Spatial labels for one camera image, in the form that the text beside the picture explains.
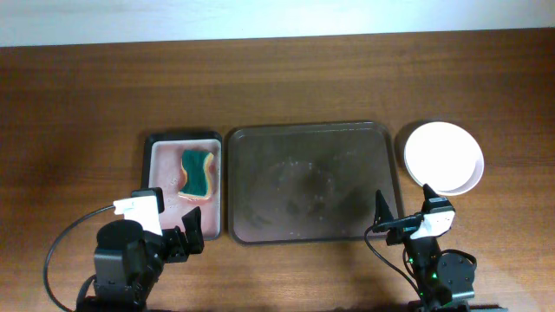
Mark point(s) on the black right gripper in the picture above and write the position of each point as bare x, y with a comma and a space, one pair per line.
383, 213

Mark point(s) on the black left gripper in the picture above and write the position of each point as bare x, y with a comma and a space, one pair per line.
180, 250

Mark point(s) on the green yellow sponge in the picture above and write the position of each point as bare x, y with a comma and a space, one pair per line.
196, 167

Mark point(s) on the pink plate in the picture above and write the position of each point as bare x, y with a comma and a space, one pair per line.
444, 156

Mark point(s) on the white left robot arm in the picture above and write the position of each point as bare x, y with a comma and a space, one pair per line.
129, 261

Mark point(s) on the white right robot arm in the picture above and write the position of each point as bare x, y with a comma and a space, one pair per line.
442, 279

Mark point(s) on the small black tray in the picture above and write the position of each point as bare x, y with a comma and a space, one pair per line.
162, 168

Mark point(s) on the large brown tray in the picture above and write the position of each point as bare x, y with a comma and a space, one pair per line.
308, 183

